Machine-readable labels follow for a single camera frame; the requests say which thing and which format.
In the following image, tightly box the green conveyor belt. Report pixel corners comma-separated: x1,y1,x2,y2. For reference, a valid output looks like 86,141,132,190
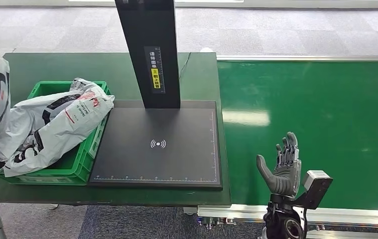
217,60,378,212

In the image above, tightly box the aluminium conveyor frame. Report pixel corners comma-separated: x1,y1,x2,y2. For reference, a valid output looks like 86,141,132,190
183,54,378,239

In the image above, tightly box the black scanner machine with column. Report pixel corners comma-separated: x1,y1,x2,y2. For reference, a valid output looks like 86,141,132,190
88,0,224,192

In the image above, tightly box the yellow and black column label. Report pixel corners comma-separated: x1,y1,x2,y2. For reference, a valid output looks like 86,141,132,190
143,46,167,95

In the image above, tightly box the thin black table cable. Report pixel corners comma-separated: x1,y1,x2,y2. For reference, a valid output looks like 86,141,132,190
179,52,192,80

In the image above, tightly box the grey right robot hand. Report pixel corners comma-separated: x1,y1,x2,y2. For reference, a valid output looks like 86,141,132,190
256,131,303,199

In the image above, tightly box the grey courier bag, black print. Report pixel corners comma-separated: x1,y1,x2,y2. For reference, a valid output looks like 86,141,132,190
0,78,116,178

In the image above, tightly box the green plastic crate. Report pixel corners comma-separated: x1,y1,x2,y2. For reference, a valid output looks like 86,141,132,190
0,81,112,186

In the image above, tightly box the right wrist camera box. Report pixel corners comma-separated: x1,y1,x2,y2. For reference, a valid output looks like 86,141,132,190
295,170,334,211

